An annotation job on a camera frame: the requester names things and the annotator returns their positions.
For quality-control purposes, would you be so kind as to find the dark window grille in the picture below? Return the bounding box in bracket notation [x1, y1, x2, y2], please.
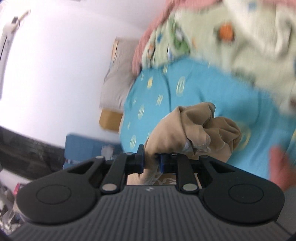
[1, 127, 65, 180]

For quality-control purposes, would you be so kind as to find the person hand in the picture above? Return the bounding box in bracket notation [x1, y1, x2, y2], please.
[269, 138, 295, 192]

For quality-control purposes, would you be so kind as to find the tan headboard cushion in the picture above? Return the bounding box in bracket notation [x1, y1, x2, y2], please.
[99, 108, 123, 132]

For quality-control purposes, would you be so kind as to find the blue patterned bed sheet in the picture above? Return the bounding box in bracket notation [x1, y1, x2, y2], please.
[120, 58, 295, 178]

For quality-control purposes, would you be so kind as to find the grey pillow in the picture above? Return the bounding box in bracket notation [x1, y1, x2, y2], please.
[100, 37, 138, 111]

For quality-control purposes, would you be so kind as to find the green cartoon fleece blanket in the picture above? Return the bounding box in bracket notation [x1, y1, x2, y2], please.
[141, 1, 295, 115]

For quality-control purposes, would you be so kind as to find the blue covered chair near bed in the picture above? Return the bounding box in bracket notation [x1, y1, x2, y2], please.
[63, 134, 123, 169]

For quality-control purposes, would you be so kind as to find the grey cloth on chair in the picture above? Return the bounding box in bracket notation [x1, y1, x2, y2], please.
[101, 145, 114, 160]

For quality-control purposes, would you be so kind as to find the tan t-shirt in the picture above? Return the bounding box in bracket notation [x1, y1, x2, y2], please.
[127, 102, 241, 185]

